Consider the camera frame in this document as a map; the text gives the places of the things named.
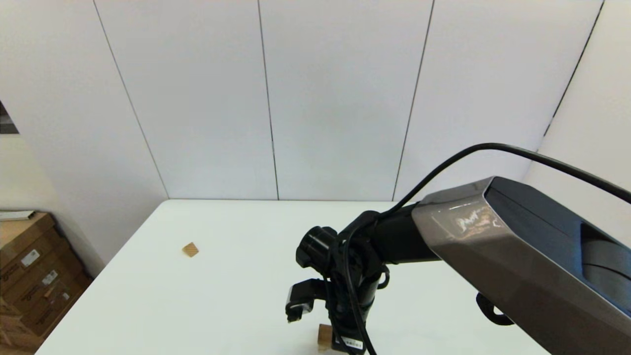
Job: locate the dark grey wall panel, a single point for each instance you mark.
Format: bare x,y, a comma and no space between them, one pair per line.
7,121

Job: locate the small triangular wooden block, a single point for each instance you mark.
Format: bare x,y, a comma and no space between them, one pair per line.
190,249

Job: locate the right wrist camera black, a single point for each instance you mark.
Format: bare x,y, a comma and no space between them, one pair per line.
298,303

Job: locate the flat white board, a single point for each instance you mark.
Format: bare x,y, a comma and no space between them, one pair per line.
15,216

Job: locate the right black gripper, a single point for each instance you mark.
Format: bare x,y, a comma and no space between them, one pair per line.
368,296

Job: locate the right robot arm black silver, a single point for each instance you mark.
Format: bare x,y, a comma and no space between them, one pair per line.
517,256

